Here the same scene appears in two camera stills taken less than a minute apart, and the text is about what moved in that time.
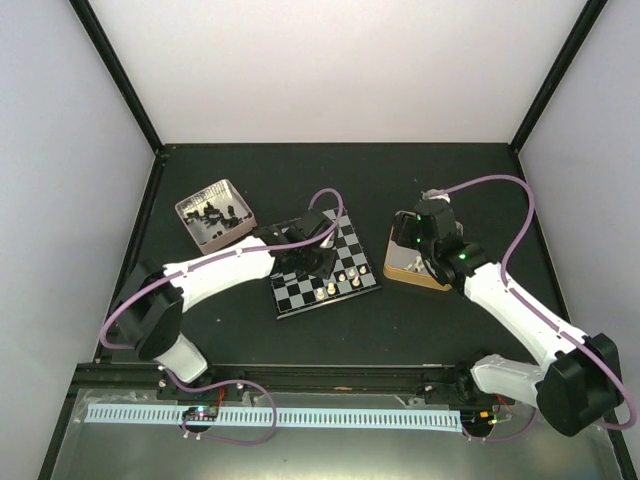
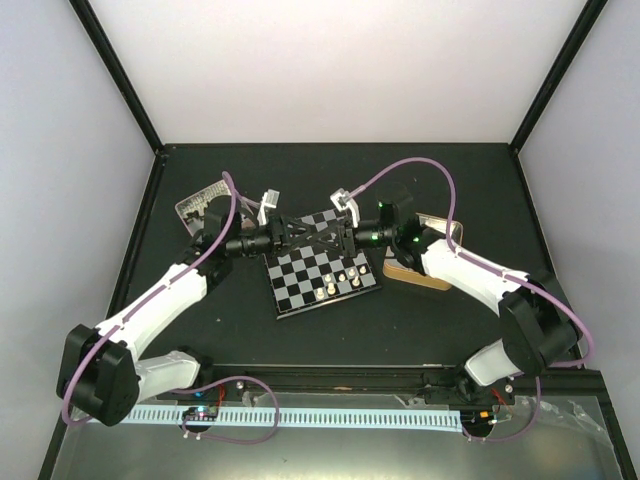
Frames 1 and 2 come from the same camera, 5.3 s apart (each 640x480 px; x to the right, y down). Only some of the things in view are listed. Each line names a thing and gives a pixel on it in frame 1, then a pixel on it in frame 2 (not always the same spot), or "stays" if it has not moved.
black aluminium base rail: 130,381 stays
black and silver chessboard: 353,276 stays
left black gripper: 325,269 -> 281,241
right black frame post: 560,69 stays
